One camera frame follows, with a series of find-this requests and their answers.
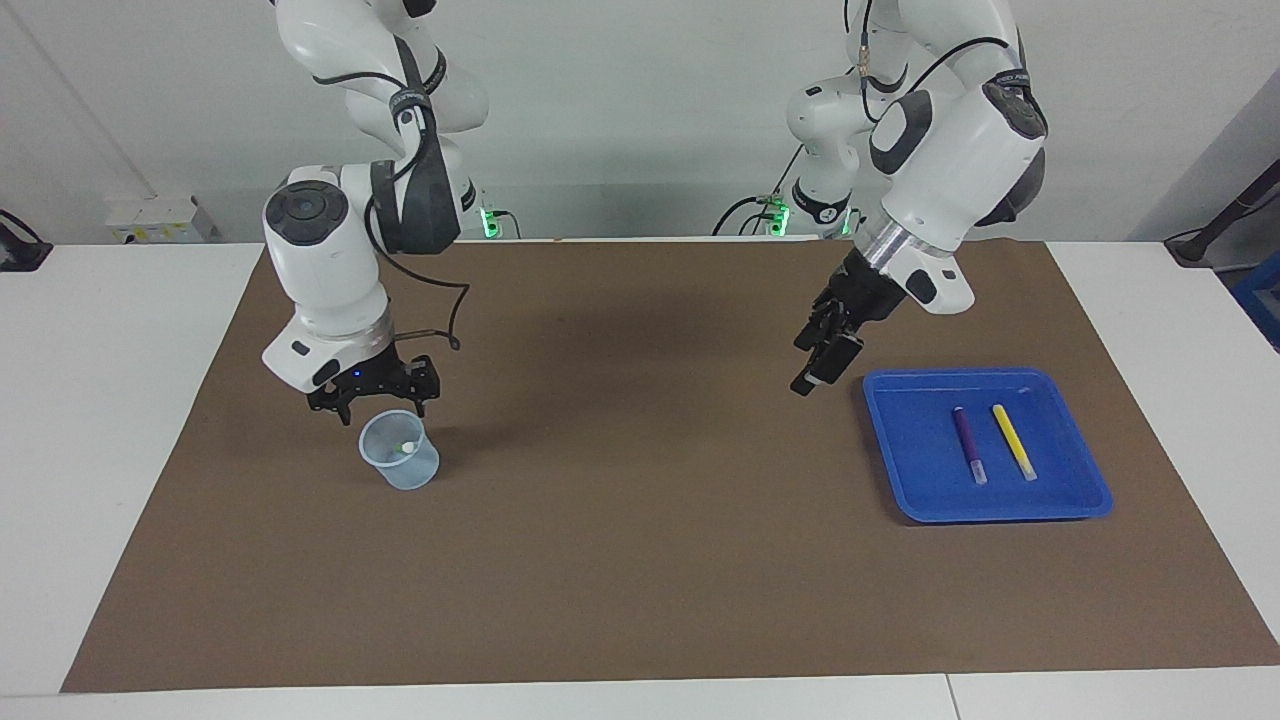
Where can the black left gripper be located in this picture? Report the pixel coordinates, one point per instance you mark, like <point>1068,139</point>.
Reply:
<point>860,290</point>

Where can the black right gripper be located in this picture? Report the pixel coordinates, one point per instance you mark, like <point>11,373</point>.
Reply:
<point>375,378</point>

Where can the purple pen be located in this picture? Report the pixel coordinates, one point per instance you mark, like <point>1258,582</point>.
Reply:
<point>968,445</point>

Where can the yellow pen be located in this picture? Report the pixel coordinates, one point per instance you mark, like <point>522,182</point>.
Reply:
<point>1012,440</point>

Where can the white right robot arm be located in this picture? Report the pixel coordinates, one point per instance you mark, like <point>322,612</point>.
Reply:
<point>325,270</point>

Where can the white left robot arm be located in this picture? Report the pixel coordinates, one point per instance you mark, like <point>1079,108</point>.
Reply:
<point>950,160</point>

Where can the blue plastic tray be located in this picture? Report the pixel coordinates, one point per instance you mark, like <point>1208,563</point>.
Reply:
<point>920,470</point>

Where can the clear plastic cup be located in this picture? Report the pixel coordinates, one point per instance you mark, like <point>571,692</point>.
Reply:
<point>410,475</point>

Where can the white power box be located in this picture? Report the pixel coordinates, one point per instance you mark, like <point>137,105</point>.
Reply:
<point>160,220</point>

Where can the brown table mat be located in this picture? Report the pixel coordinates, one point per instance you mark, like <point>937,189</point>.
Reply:
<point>640,560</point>

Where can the black table clamp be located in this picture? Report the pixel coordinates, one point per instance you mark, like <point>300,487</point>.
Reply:
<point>20,250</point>

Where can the blue storage box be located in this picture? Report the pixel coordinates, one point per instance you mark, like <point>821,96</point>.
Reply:
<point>1262,300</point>

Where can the black camera stand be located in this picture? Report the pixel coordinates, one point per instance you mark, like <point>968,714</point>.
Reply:
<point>1225,215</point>

